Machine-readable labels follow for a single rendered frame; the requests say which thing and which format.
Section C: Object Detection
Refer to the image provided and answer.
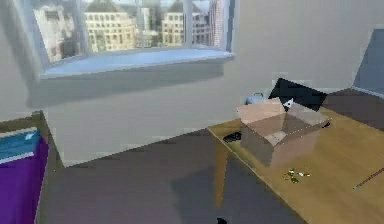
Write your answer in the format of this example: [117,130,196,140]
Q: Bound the small black remote control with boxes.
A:
[222,131,243,144]

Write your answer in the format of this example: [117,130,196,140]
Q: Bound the open cardboard box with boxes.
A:
[236,97,330,168]

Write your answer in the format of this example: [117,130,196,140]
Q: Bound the large white-framed window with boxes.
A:
[13,0,237,80]

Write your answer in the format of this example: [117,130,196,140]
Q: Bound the black laptop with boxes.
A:
[268,77,329,112]

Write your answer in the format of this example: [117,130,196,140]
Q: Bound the small gold keys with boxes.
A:
[283,168,312,184]

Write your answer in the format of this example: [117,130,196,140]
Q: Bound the wooden table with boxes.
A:
[207,107,384,224]

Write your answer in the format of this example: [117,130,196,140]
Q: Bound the purple bed with blue pillow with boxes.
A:
[0,111,51,224]

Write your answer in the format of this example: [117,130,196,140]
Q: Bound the thin pencil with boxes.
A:
[353,167,384,190]

